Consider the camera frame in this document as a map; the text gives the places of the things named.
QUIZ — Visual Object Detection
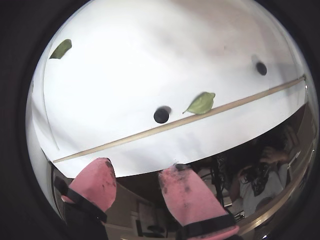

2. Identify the pink-tipped black gripper finger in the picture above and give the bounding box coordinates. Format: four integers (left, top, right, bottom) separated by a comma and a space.
53, 157, 118, 240
157, 163, 245, 240

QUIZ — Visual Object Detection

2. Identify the thin wooden rod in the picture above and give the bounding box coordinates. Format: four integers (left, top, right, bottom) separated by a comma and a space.
53, 76, 306, 164

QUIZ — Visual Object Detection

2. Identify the person in white shirt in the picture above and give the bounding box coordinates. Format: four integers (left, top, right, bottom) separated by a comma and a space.
224, 122, 301, 221

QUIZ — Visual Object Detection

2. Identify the dark blue blueberry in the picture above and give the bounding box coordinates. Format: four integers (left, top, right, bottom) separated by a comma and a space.
255, 61, 268, 76
153, 107, 171, 125

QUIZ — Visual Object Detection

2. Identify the green leaf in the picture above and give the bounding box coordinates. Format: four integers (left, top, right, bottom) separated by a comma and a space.
182, 91, 216, 115
49, 38, 73, 60

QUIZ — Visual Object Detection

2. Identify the black hanging cable bundle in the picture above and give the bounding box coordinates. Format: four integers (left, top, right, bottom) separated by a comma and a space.
209, 156, 227, 207

